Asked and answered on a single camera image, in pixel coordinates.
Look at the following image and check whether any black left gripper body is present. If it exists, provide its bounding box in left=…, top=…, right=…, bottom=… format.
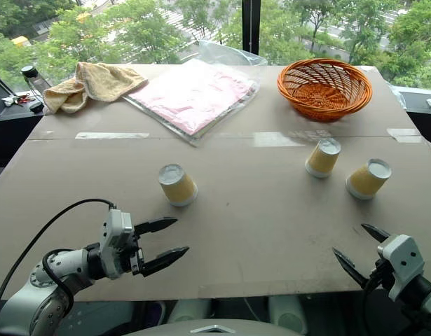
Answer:
left=118, top=231, right=146, bottom=277

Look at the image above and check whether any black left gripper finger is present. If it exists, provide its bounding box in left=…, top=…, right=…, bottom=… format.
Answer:
left=143, top=246, right=191, bottom=279
left=134, top=216, right=179, bottom=237

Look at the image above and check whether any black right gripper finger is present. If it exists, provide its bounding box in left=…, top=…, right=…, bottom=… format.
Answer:
left=360, top=223, right=392, bottom=244
left=331, top=247, right=371, bottom=290

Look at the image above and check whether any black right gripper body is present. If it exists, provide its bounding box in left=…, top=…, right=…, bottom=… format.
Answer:
left=364, top=258, right=395, bottom=291

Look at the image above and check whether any yellow paper cup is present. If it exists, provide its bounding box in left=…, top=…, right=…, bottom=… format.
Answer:
left=345, top=157, right=392, bottom=201
left=158, top=163, right=199, bottom=207
left=304, top=137, right=342, bottom=179

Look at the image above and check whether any white rounded shape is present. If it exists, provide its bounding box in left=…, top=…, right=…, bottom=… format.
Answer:
left=167, top=298, right=212, bottom=325
left=268, top=295, right=310, bottom=335

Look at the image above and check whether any grey robot torso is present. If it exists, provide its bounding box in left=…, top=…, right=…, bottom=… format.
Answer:
left=123, top=317, right=309, bottom=336

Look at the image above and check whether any clear tape strip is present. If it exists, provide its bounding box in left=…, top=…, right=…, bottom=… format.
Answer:
left=74, top=132, right=150, bottom=141

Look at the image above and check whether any pink paper pack in plastic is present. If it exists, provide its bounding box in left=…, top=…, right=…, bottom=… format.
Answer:
left=122, top=58, right=261, bottom=147

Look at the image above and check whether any orange woven basket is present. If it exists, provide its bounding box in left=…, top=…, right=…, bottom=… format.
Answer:
left=276, top=57, right=374, bottom=123

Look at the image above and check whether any beige towel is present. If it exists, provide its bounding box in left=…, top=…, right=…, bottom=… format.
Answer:
left=43, top=62, right=149, bottom=115

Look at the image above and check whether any black side ledge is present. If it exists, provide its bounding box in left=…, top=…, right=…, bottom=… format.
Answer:
left=0, top=69, right=45, bottom=169

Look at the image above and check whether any red keys bundle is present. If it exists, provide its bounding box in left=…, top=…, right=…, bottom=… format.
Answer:
left=0, top=93, right=37, bottom=107

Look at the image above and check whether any clear bottle with black cap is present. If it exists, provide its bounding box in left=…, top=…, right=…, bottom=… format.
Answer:
left=20, top=65, right=52, bottom=106

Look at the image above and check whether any crumpled clear plastic bag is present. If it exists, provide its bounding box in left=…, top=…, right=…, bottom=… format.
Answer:
left=196, top=39, right=269, bottom=67

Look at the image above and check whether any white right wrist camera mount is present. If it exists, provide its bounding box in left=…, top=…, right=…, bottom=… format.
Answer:
left=376, top=234, right=427, bottom=302

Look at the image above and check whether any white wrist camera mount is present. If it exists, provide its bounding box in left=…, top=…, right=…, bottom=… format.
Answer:
left=98, top=208, right=135, bottom=280
left=376, top=234, right=427, bottom=302

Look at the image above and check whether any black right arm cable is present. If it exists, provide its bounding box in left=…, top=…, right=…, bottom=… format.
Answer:
left=360, top=260, right=383, bottom=336

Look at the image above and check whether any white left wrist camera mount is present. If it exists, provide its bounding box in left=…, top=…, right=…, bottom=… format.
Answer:
left=98, top=208, right=135, bottom=280

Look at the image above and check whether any long black left arm cable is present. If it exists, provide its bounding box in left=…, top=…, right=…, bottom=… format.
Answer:
left=0, top=198, right=117, bottom=318

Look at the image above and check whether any short black left arm cable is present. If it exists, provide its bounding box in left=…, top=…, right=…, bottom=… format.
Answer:
left=41, top=248, right=75, bottom=316

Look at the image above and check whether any black window frame post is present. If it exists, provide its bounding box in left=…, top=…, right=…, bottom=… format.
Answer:
left=240, top=0, right=261, bottom=56

